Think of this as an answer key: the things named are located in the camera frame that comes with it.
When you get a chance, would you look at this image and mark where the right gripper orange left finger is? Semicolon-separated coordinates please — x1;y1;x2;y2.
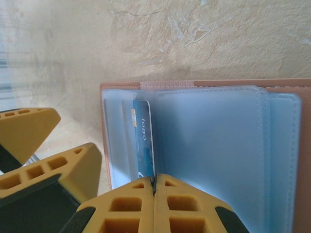
58;176;156;233

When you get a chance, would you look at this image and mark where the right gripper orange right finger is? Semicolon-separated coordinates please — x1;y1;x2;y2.
155;173;246;233

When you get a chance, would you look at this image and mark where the pink card holder wallet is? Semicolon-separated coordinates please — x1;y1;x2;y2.
99;77;311;233

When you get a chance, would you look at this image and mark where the blue logo credit card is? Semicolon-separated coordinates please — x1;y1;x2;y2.
132;99;156;180

